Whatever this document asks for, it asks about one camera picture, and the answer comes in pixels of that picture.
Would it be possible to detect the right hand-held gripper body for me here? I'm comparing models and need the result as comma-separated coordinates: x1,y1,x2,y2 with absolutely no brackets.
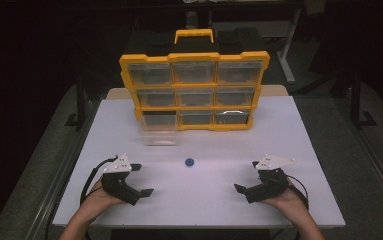
245,153,296,205

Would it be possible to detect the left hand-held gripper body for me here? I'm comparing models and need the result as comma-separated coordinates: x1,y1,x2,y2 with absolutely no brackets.
100,153,144,206

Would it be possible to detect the clear plastic drawer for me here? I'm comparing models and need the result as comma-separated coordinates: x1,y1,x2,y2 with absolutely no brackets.
138,111,182,147

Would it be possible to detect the person's right hand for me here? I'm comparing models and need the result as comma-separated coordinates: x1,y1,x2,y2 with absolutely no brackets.
261,177,310,220

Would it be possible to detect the person's left hand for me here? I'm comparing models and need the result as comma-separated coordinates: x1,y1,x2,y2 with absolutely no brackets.
78,179,127,221

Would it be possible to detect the yellow drawer organizer cabinet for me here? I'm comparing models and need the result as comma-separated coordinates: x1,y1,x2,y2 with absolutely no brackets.
118,28,271,132

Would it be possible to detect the white desk leg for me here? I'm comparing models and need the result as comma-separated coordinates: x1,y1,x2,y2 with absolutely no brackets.
276,8,302,85

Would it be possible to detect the black metal stand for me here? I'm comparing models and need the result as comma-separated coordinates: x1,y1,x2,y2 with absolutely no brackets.
349,70,379,130

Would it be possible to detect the black cable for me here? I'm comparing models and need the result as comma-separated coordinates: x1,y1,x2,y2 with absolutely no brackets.
287,174,310,211
79,154,119,206

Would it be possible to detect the aluminium frame rail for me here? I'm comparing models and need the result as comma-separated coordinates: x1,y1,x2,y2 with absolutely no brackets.
337,98,383,214
28,99,101,240

